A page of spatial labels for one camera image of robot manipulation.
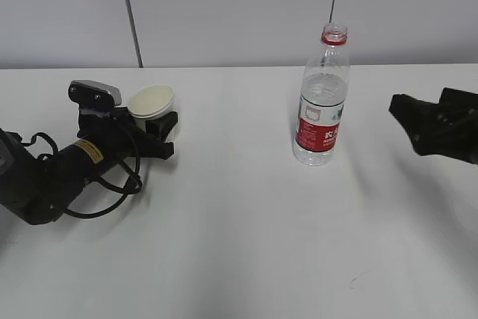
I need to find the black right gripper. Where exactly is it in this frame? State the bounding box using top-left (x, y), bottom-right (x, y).
top-left (388, 87), bottom-right (477, 165)

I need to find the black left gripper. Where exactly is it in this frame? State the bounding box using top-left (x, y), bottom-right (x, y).
top-left (76, 106), bottom-right (179, 161)

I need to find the white paper cup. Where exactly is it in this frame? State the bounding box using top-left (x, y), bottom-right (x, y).
top-left (127, 84), bottom-right (178, 131)

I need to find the Nongfu Spring water bottle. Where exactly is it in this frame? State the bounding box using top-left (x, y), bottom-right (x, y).
top-left (293, 23), bottom-right (350, 166)

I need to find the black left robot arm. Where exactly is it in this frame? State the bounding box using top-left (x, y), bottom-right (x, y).
top-left (1, 108), bottom-right (179, 225)

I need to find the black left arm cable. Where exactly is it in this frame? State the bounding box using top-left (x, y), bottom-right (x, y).
top-left (20, 119), bottom-right (143, 219)

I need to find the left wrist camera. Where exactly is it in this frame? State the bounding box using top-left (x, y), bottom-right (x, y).
top-left (68, 80), bottom-right (122, 113)

